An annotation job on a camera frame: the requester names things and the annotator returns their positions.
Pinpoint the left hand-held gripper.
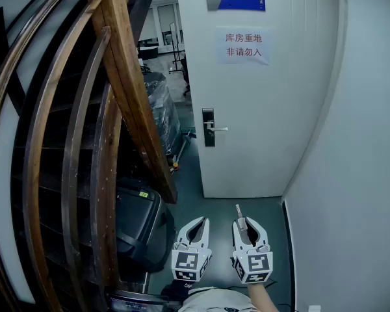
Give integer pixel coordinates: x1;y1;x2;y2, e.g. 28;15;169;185
171;217;213;282

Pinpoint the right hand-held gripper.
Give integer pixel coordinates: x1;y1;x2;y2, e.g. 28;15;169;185
231;216;274;285

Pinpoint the silver key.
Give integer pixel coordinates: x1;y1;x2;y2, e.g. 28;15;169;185
235;203;248;232

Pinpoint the white door with sign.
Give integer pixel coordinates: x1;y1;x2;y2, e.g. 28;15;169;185
174;0;342;200

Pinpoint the person's right forearm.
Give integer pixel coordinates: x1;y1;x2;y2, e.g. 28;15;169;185
246;280;280;312

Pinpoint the black door lock silver lever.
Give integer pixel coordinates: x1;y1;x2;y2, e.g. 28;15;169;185
201;107;229;148

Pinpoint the black baseboard strip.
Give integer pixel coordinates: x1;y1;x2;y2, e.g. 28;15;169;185
281;199;296;312

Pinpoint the black cloth white print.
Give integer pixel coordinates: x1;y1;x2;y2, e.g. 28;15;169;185
161;279;196;302

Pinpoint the black pallet stacker machine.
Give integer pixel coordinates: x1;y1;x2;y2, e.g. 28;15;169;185
115;177;177;274

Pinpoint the person's white shirt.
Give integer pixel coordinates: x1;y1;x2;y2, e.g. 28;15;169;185
177;286;264;312

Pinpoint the metal hand cart orange wheel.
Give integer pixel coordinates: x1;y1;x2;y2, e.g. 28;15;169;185
171;127;198;172

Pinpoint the black device with screen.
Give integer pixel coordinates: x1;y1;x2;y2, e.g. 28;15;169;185
106;290;170;312

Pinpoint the plastic wrapped pallet load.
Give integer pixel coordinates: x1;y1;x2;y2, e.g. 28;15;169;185
142;71;183;157

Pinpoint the black office chair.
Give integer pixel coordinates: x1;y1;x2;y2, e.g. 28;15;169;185
179;51;192;97

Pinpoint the dark wooden staircase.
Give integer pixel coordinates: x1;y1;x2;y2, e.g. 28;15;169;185
11;0;170;305

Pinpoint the white paper notice red print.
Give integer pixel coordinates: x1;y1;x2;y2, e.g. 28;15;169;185
215;26;273;66

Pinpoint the metal stand on wheels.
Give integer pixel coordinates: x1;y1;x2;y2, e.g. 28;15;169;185
168;21;187;75

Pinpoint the curved wooden stair rail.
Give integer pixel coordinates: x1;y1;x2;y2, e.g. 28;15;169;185
60;26;112;312
90;83;123;289
0;0;84;312
21;0;107;312

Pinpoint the brown wooden stair stringer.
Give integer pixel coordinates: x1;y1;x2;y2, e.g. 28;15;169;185
85;0;179;205

